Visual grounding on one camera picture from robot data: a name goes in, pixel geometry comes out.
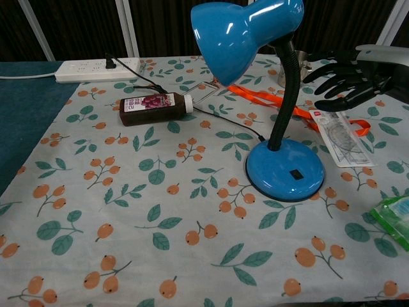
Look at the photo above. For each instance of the white frame post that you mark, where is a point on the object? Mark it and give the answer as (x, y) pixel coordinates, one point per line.
(36, 30)
(128, 28)
(394, 20)

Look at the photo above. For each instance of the green plastic packet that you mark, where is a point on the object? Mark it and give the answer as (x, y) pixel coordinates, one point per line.
(393, 217)

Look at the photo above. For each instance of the floral fruit print tablecloth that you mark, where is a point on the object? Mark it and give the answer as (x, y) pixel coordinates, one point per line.
(128, 224)

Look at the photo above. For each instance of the blue desk lamp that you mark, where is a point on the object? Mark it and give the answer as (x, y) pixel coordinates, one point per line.
(287, 172)

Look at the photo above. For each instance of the clear badge holder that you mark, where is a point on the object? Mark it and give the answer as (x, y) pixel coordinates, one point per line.
(204, 94)

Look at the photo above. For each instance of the teal table cover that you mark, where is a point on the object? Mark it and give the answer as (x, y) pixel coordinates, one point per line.
(25, 128)

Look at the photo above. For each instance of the stainless steel cup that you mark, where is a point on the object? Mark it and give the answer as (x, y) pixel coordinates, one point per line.
(302, 59)

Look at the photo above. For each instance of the white power strip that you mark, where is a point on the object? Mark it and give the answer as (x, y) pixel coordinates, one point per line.
(89, 72)

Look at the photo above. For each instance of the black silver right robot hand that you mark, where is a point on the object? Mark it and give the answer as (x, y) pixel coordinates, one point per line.
(361, 76)

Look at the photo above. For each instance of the dark juice bottle purple label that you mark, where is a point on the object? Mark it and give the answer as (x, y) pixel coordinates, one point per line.
(150, 112)

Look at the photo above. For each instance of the clear ruler set package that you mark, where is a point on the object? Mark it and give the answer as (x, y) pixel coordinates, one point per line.
(345, 140)

